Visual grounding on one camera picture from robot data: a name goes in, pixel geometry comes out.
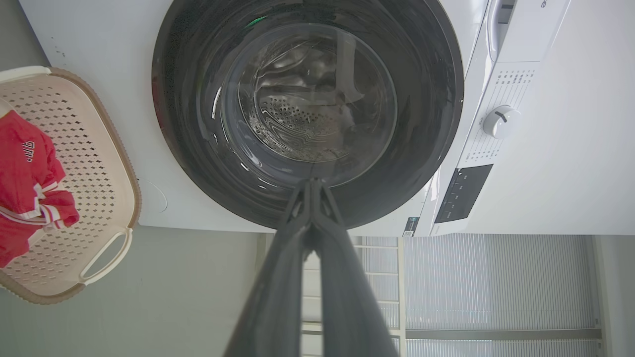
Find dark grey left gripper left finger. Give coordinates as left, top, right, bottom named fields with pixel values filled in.
left=223, top=179, right=314, bottom=357

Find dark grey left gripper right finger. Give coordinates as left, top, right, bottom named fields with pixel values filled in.
left=312, top=179, right=399, bottom=357

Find black round washer door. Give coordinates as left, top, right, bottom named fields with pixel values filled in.
left=151, top=0, right=465, bottom=230

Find white front-load washing machine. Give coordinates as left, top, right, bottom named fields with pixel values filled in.
left=18, top=0, right=635, bottom=238

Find white window blinds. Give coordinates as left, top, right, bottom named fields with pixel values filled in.
left=358, top=234, right=603, bottom=357

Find black touch control panel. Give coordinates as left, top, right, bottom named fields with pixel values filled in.
left=434, top=164, right=494, bottom=224

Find beige perforated laundry basket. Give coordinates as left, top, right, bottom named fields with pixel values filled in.
left=0, top=66, right=142, bottom=305

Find white program dial knob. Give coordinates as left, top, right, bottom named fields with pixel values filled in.
left=483, top=105, right=522, bottom=139

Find red garment with white trim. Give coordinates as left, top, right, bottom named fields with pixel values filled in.
left=0, top=110, right=80, bottom=268

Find white detergent drawer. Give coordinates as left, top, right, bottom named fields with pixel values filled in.
left=486, top=0, right=519, bottom=62

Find white window frame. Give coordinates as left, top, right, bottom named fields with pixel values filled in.
left=258, top=233, right=611, bottom=357

